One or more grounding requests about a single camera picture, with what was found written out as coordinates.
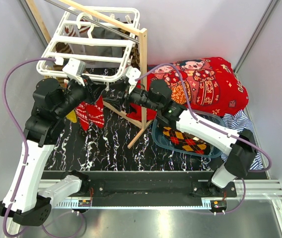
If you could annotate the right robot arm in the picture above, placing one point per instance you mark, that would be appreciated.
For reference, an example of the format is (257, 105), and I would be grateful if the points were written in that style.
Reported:
(238, 146)

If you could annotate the clear plastic basket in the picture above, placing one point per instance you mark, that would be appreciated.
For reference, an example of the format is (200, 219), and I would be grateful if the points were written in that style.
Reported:
(162, 142)

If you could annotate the brown argyle sock hanging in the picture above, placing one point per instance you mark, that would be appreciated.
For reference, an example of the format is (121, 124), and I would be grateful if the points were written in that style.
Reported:
(134, 55)

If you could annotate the blue striped shirt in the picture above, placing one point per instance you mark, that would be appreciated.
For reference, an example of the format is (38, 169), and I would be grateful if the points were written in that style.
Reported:
(239, 122)

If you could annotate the metal rack rod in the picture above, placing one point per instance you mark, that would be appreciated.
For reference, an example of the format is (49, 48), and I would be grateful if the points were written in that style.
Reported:
(84, 19)

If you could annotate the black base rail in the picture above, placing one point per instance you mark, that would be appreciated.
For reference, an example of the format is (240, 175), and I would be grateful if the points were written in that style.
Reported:
(148, 191)

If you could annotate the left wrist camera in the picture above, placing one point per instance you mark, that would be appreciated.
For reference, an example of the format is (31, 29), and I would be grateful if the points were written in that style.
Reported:
(74, 69)

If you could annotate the red patterned sock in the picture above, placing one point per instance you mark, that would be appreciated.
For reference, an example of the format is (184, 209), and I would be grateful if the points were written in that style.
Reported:
(95, 113)
(82, 115)

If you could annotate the wooden drying rack frame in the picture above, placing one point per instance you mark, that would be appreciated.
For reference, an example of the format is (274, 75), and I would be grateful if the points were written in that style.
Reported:
(98, 14)

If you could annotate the yellow sock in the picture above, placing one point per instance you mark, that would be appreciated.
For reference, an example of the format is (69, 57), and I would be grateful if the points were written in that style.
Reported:
(72, 116)

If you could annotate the red cartoon print blanket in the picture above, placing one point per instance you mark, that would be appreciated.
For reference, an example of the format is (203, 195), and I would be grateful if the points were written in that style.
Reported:
(208, 84)

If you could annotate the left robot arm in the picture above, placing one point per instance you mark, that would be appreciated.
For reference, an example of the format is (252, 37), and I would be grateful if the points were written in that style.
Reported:
(23, 202)

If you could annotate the white plastic clip hanger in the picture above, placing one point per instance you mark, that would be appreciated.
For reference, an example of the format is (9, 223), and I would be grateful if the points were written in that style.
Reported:
(91, 70)

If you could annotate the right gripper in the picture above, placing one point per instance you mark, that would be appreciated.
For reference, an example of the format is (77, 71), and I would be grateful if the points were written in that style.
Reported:
(116, 102)

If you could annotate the grey sock hanging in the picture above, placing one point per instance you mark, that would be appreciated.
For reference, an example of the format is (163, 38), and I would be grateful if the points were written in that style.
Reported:
(103, 51)

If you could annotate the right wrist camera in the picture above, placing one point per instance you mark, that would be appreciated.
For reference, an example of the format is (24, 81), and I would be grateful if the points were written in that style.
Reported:
(132, 75)

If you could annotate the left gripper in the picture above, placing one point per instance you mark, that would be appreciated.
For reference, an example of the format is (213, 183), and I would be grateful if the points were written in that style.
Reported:
(95, 89)

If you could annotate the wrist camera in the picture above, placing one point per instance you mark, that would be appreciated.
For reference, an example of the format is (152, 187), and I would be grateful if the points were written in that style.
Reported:
(74, 69)
(132, 75)

